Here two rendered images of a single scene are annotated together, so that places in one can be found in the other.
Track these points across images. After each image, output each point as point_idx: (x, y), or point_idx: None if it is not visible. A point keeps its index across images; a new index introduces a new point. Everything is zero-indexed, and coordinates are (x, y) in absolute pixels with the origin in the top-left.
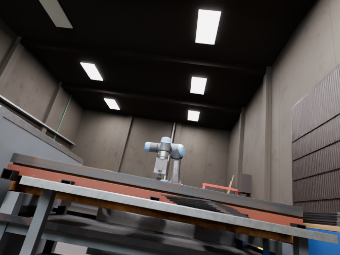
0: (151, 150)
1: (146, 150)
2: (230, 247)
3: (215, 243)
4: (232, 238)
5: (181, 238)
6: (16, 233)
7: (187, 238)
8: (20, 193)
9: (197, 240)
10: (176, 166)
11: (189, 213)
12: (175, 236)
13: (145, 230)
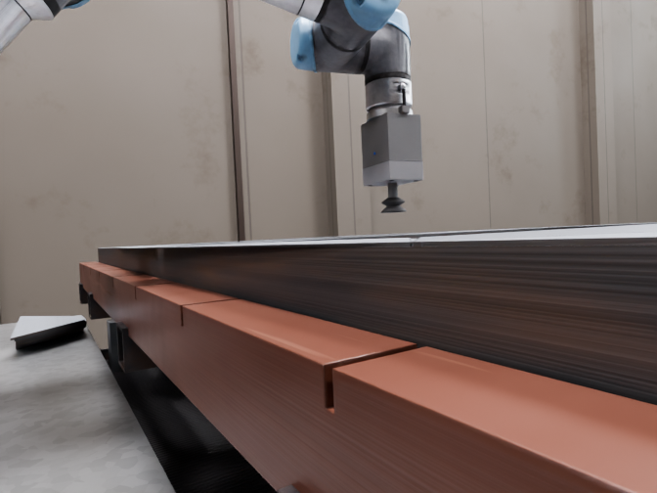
0: (376, 31)
1: (385, 20)
2: (153, 369)
3: (122, 385)
4: (114, 349)
5: (202, 414)
6: None
7: (171, 412)
8: None
9: (170, 399)
10: (3, 49)
11: None
12: (179, 430)
13: (251, 484)
